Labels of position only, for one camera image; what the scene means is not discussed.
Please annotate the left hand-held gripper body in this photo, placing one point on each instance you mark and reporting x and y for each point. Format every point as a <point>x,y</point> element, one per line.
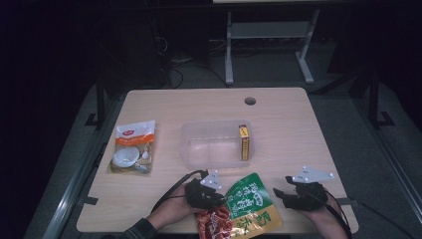
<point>199,195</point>

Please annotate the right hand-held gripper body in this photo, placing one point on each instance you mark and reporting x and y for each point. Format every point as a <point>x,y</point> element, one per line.
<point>305,197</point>

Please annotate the green red seasoning packet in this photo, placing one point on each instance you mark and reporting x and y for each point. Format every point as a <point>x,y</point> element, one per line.
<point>245,209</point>

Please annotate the clear plastic container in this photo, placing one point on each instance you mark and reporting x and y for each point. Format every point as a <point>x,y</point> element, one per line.
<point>215,146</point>

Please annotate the white orange packet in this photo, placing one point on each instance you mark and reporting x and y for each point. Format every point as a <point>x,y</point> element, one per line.
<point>134,147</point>

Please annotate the person's right hand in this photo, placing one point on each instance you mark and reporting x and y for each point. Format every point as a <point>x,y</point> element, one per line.
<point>323,212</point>

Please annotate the person's left hand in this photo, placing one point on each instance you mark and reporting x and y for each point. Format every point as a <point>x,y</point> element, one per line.
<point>172,205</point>

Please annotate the black metal stand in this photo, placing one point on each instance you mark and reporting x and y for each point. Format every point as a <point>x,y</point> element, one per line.
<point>375,103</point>
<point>99,106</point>

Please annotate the white metal stand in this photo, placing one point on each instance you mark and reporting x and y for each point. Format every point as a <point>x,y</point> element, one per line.
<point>268,31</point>

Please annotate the grey table bracket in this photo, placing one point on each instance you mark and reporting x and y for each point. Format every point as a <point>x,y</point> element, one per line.
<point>89,200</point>
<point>346,201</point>

